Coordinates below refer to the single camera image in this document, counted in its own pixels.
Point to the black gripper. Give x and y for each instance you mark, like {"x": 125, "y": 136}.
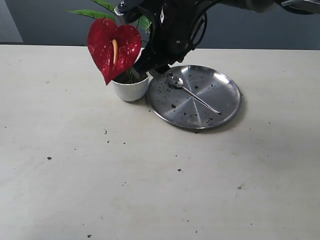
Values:
{"x": 181, "y": 27}

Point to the steel spork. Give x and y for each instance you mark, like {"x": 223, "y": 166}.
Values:
{"x": 178, "y": 83}

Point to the artificial red anthurium plant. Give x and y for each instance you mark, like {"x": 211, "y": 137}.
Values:
{"x": 114, "y": 48}

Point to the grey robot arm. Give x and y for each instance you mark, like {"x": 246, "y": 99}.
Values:
{"x": 301, "y": 7}

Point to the white plastic flower pot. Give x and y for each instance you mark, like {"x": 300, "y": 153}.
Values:
{"x": 131, "y": 92}

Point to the round steel plate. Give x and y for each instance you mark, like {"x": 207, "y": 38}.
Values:
{"x": 180, "y": 109}

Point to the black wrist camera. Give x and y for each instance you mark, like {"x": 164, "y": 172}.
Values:
{"x": 129, "y": 11}

